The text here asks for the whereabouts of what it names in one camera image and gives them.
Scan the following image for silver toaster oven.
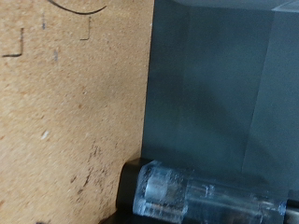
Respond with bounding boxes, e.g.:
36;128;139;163
141;0;299;224

